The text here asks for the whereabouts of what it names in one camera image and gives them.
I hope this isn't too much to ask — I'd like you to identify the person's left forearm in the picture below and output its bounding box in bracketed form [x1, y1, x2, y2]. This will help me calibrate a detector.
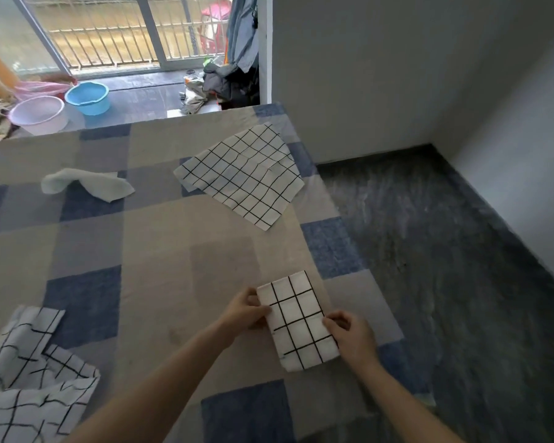
[66, 320, 235, 443]

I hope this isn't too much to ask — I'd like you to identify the heap of dark clothes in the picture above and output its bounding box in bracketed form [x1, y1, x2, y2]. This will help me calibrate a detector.
[180, 59, 260, 116]

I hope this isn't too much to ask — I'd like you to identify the person's left hand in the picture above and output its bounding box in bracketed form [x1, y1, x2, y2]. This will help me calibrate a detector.
[217, 287, 273, 340]

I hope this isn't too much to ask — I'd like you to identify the blue basin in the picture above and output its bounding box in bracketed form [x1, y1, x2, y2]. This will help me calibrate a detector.
[64, 81, 111, 117]

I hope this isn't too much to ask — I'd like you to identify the person's right hand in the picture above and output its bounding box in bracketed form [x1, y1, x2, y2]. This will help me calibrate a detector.
[322, 310, 382, 370]

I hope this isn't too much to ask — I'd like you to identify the deep pink basin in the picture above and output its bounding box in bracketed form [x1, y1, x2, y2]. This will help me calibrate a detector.
[14, 79, 78, 101]

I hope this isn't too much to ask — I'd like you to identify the pale pink basin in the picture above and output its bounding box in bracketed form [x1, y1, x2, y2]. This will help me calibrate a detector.
[8, 95, 69, 136]

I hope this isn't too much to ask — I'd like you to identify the red car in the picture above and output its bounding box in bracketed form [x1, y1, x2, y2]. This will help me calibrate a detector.
[197, 0, 233, 56]

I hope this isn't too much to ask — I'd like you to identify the white black-checked cloth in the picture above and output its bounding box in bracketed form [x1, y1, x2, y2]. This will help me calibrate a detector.
[173, 122, 305, 232]
[256, 270, 340, 373]
[0, 305, 101, 443]

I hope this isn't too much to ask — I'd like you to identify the blue beige plaid tablecloth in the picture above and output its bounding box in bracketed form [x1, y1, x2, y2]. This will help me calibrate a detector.
[0, 103, 437, 443]

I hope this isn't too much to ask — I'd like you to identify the person's right forearm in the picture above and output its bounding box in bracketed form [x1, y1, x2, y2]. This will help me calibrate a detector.
[358, 357, 462, 443]

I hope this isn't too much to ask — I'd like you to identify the plain white cloth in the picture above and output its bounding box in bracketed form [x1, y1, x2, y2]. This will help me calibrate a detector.
[40, 168, 135, 203]

